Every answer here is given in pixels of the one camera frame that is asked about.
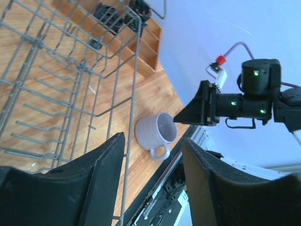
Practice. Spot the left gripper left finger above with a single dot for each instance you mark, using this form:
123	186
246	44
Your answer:
80	193

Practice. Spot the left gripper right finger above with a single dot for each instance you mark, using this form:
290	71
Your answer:
222	195

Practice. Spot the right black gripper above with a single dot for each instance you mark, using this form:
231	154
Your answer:
201	110

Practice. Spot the lilac ceramic mug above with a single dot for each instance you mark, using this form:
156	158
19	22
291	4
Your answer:
154	133

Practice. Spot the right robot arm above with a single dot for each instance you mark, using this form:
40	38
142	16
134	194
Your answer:
260	99

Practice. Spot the wooden compartment tray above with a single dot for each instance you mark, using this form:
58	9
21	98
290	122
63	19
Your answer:
140	51

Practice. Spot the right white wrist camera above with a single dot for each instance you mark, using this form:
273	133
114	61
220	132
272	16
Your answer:
218	73

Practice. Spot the grey wire dish rack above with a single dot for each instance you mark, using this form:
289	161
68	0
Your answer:
62	95

